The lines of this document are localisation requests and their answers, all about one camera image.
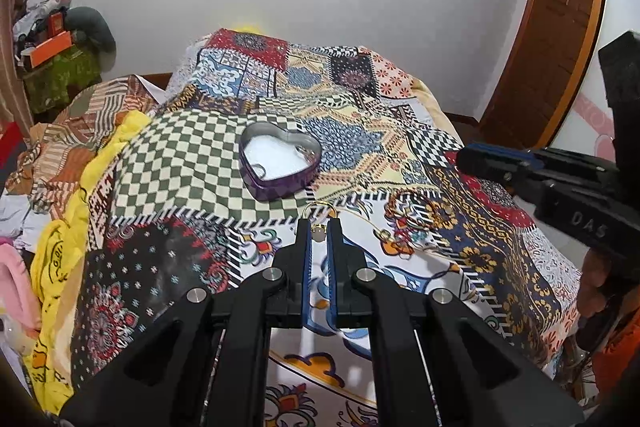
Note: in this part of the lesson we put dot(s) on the dark green cushion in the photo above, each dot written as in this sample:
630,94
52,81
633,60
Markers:
92,27

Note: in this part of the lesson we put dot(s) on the yellow printed cloth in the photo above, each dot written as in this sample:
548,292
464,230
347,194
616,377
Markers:
75,227

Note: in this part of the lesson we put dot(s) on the colourful patchwork blanket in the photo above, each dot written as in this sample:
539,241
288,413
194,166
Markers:
360,117

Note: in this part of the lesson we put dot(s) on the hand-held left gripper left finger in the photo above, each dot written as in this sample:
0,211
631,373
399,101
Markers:
305,252

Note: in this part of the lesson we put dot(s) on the brown curtain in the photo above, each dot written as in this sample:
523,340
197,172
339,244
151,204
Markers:
15,32

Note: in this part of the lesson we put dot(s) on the orange sleeved forearm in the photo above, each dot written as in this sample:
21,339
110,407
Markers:
622,352

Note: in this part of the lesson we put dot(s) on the green patterned cloth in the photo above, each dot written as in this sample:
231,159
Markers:
57,77

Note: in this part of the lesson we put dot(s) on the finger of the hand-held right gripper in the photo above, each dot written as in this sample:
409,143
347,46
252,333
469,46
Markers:
492,161

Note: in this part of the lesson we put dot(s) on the pink cloth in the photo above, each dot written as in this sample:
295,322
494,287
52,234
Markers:
17,287

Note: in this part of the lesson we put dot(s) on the long orange box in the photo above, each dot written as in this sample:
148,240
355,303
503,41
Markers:
47,48

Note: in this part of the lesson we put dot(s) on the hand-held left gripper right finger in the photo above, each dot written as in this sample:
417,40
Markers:
332,257

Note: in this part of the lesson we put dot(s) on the red cloth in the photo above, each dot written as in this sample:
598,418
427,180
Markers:
9,147

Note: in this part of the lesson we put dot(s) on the person's right hand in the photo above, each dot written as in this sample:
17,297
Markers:
594,282

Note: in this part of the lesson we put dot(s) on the purple heart-shaped tin box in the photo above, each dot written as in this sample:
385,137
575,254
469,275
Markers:
280,162

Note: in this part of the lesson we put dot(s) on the brown striped patchwork cloth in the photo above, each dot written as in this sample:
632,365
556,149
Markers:
65,132

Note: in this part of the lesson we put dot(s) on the brown wooden door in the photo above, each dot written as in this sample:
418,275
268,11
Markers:
550,22

